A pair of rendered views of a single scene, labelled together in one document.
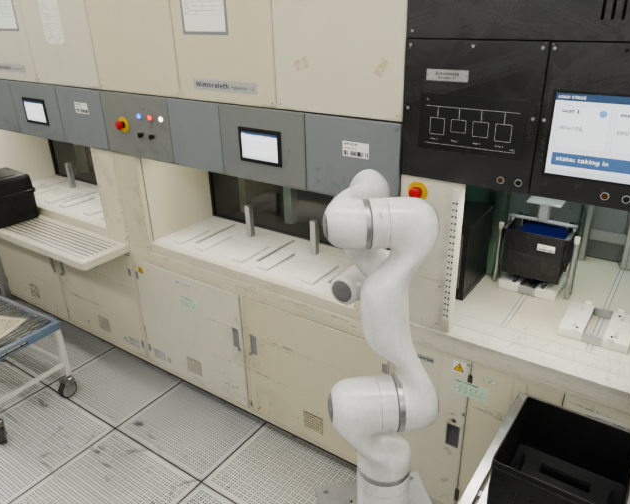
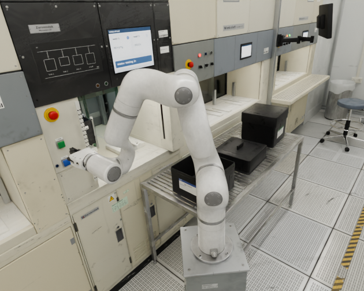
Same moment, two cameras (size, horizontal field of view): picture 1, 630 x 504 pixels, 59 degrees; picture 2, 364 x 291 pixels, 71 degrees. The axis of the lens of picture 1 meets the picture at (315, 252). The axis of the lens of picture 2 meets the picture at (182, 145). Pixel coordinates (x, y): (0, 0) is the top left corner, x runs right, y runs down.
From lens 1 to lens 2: 1.18 m
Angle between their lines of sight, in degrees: 73
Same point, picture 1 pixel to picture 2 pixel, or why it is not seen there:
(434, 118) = (47, 60)
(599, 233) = not seen: hidden behind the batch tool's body
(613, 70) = (125, 15)
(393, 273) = (202, 108)
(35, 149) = not seen: outside the picture
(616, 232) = not seen: hidden behind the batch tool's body
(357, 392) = (218, 178)
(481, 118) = (76, 52)
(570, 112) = (115, 39)
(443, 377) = (106, 211)
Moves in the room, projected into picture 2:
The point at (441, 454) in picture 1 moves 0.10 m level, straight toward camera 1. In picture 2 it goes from (118, 250) to (130, 254)
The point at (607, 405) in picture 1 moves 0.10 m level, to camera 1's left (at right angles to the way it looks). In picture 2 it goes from (163, 161) to (160, 168)
